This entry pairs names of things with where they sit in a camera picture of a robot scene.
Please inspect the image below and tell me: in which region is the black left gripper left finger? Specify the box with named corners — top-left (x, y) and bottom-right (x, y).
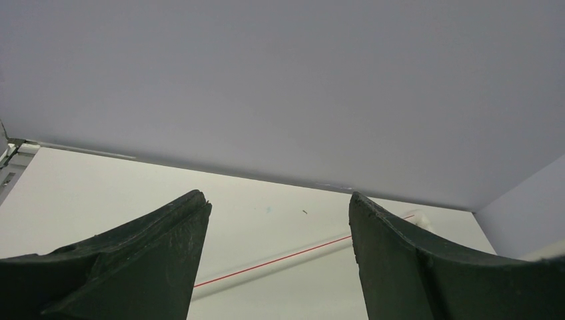
top-left (1, 190), bottom-right (212, 319)

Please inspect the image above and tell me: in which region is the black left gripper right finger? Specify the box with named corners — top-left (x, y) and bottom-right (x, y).
top-left (348, 192), bottom-right (564, 319)

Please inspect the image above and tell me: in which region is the white PVC pipe frame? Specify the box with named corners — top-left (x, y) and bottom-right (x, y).
top-left (189, 209), bottom-right (565, 303)

